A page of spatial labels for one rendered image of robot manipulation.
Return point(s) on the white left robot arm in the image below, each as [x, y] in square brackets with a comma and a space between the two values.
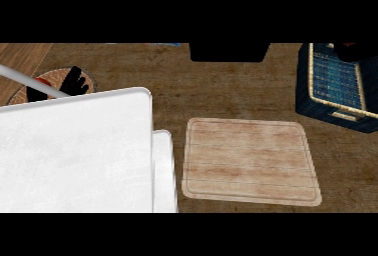
[74, 153]

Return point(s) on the pale wooden cutting board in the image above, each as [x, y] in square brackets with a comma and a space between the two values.
[248, 160]

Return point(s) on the dark blue wicker basket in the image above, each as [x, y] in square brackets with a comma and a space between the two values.
[337, 83]

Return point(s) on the red bell pepper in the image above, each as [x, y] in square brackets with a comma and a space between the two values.
[43, 81]

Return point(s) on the black appliance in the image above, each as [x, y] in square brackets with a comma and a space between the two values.
[229, 52]

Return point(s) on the blue flat object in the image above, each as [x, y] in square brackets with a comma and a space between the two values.
[167, 44]

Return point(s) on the round wooden placemat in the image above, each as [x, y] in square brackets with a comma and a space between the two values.
[55, 79]

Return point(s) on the black object with red mark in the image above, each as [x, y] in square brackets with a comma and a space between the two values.
[356, 53]

